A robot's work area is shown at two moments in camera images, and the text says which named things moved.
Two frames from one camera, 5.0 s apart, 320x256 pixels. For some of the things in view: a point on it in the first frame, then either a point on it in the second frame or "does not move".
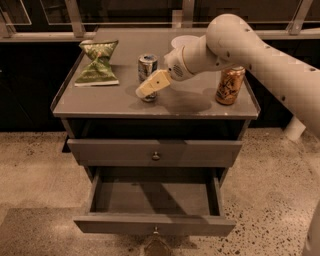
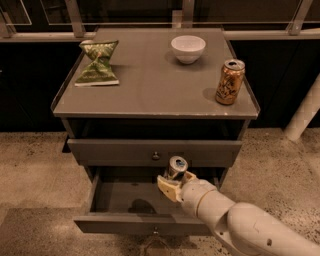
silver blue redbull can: [147, 66] -> [176, 167]
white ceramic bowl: [189, 42] does not move
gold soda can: [229, 84] does not move
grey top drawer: [154, 153] does not move
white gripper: [175, 63] -> [193, 193]
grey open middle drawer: [154, 200] does not move
